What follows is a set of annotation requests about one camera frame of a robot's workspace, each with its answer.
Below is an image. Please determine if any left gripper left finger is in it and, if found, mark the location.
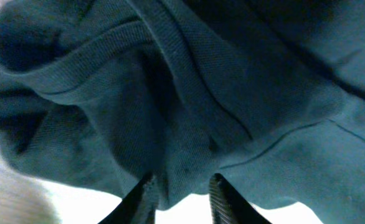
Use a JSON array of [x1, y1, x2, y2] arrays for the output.
[[99, 173, 159, 224]]

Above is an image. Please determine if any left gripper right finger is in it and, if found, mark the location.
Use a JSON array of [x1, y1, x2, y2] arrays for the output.
[[209, 173, 271, 224]]

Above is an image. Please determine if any black t-shirt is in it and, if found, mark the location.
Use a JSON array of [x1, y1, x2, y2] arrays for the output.
[[0, 0, 365, 223]]

